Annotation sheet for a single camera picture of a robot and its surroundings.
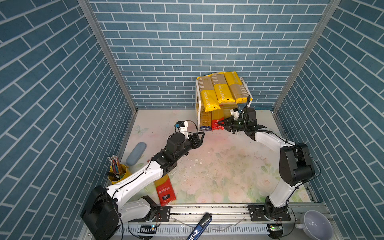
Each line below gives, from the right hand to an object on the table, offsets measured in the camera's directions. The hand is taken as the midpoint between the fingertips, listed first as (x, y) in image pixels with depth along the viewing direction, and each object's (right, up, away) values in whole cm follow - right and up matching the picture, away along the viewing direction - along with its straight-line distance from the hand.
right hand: (216, 121), depth 87 cm
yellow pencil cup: (-53, -26, -10) cm, 60 cm away
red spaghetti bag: (-1, -3, -1) cm, 3 cm away
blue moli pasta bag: (-7, 0, +2) cm, 7 cm away
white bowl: (+46, -50, -17) cm, 70 cm away
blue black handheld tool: (-10, -48, -21) cm, 53 cm away
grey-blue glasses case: (-50, -20, +5) cm, 54 cm away
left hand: (-8, -7, -12) cm, 16 cm away
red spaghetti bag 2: (-29, -37, -8) cm, 47 cm away
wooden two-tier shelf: (+7, +10, +12) cm, 17 cm away
